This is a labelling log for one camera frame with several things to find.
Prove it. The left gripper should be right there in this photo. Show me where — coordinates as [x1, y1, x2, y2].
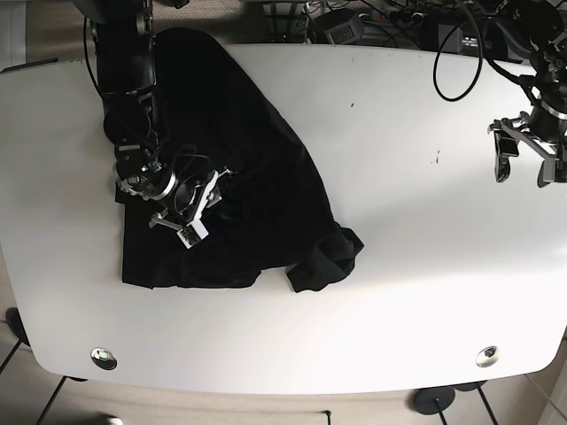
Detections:
[488, 111, 566, 182]

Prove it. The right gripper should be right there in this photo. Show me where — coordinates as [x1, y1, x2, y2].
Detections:
[147, 167, 232, 250]

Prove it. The black graphic print T-shirt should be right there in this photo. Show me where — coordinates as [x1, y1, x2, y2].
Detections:
[121, 27, 363, 292]

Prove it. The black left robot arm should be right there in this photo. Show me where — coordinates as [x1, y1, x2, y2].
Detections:
[477, 1, 566, 188]

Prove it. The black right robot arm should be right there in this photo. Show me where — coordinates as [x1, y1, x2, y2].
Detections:
[74, 1, 232, 249]

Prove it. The grey power adapter box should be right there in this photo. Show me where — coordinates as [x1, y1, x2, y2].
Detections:
[438, 24, 463, 54]

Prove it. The left silver table grommet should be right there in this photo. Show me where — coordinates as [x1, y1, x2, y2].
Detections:
[90, 347, 118, 371]

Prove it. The silver table grommet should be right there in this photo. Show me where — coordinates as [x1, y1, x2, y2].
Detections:
[90, 347, 118, 371]
[475, 345, 501, 368]

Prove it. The grey multi-socket box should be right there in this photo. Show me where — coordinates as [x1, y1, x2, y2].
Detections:
[322, 9, 365, 45]

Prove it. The right silver table grommet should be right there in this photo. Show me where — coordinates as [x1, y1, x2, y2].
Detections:
[475, 345, 501, 368]

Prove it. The left black table leg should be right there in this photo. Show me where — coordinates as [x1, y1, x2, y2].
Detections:
[35, 375, 67, 425]

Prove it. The black round stand base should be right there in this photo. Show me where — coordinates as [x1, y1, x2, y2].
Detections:
[410, 386, 455, 415]

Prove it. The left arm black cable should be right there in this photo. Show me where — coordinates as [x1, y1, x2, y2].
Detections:
[432, 0, 532, 103]

